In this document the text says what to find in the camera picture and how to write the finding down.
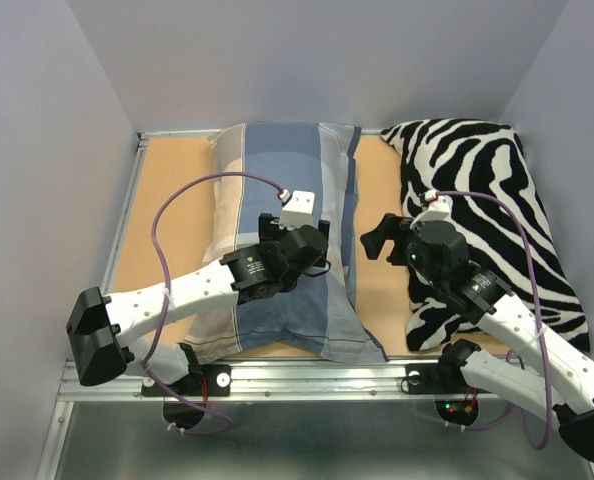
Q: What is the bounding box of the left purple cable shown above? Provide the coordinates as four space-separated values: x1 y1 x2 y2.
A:
140 172 291 436

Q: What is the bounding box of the aluminium front rail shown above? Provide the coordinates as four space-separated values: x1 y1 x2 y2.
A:
56 357 593 402

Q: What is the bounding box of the zebra print pillow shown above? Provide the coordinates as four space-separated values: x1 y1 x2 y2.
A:
380 118 591 352

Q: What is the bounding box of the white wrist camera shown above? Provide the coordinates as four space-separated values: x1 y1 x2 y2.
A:
279 189 315 230
411 196 451 226

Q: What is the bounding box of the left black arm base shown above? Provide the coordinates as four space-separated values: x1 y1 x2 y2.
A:
140 364 233 436

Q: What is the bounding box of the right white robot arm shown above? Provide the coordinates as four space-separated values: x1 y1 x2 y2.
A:
360 214 594 463

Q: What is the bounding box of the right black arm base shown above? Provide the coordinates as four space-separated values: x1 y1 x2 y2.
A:
399 362 489 431

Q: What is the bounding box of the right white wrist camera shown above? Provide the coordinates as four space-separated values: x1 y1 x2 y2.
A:
411 196 451 226

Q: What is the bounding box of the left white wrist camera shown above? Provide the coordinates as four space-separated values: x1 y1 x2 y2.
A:
279 189 315 230

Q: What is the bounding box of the blue striped pillowcase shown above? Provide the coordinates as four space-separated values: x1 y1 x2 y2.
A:
186 122 387 365

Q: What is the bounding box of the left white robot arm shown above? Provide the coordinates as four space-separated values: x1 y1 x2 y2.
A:
66 214 330 394

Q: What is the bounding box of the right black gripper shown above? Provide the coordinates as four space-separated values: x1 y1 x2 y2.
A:
360 212 444 290

